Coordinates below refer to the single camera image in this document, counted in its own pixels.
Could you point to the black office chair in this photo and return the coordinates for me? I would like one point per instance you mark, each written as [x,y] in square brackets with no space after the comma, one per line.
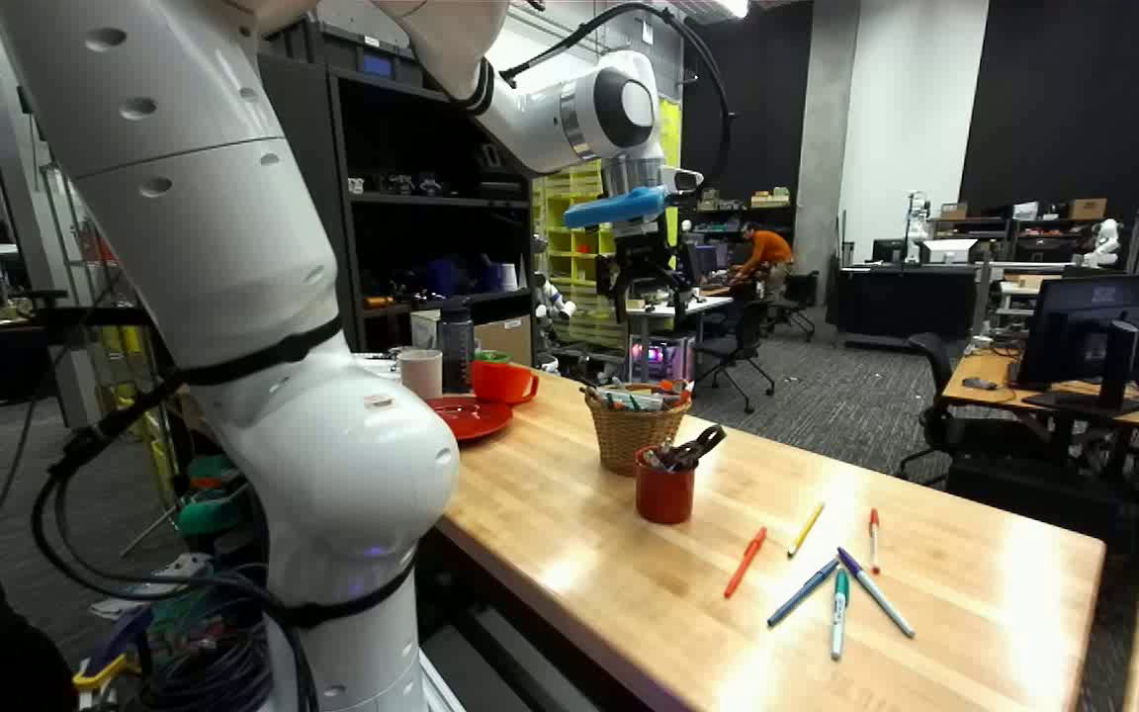
[947,422]

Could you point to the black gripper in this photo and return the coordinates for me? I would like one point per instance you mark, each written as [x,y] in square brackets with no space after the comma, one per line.
[651,261]

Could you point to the yellow bin shelf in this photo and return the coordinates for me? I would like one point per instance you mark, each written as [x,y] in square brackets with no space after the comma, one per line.
[575,258]

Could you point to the woven wicker basket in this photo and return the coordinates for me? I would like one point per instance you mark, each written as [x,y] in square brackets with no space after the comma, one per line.
[636,436]

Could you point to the black storage shelf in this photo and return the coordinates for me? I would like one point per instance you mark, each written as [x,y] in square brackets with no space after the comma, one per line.
[424,222]

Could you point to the orange marker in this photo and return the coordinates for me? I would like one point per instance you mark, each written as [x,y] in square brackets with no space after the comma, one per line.
[744,562]

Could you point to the wooden office desk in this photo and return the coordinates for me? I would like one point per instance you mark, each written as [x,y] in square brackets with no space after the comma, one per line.
[991,378]

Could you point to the blue and grey marker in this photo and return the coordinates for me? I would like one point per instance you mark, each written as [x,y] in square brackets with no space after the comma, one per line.
[877,596]

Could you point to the black swivel chair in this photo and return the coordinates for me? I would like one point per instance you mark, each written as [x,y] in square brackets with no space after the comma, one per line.
[738,345]

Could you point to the black background desk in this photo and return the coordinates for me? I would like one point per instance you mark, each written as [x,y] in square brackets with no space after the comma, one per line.
[900,300]

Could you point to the black marker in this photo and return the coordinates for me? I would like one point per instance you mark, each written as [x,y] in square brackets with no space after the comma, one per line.
[702,446]

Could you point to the person in orange shirt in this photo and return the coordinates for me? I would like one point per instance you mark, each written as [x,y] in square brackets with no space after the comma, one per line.
[765,251]

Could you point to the dark bottle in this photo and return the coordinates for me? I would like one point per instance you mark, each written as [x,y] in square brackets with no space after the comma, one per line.
[458,345]

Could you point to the white cup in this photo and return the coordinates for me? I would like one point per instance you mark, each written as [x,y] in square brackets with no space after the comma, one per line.
[423,372]

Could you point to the red plate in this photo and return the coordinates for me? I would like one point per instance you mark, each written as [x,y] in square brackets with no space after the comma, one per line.
[474,422]

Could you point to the red and white marker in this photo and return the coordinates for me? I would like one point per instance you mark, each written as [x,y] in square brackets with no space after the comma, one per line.
[873,540]

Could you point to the black computer monitor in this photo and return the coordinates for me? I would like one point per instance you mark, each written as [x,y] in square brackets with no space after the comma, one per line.
[1086,330]

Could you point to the teal and white marker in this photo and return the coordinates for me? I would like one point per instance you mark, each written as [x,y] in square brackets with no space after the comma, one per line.
[840,614]

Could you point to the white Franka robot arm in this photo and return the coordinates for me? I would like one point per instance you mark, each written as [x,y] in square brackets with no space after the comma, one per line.
[229,261]

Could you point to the red mug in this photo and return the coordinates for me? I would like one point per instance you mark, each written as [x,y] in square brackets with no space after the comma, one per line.
[506,381]

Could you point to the red marker cup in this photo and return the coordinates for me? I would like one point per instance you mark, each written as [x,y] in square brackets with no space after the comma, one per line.
[668,495]

